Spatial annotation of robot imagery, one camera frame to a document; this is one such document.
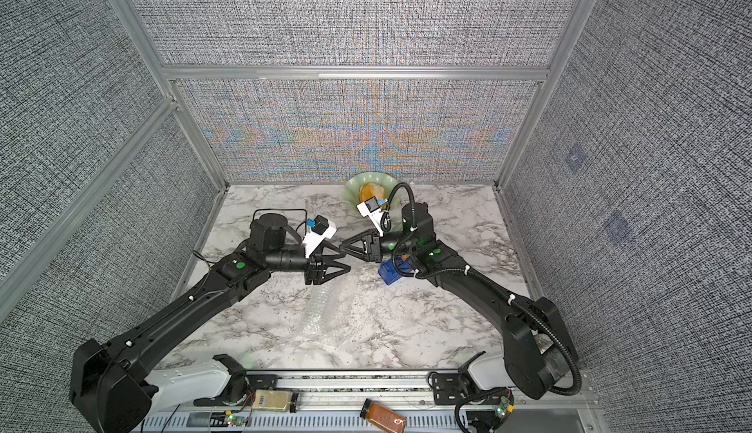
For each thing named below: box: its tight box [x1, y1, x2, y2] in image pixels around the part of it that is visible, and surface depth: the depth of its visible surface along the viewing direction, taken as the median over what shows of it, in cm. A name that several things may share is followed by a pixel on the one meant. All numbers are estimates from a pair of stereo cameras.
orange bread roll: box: [358, 182, 386, 203], surface depth 108 cm
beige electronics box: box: [252, 388, 290, 413], surface depth 70 cm
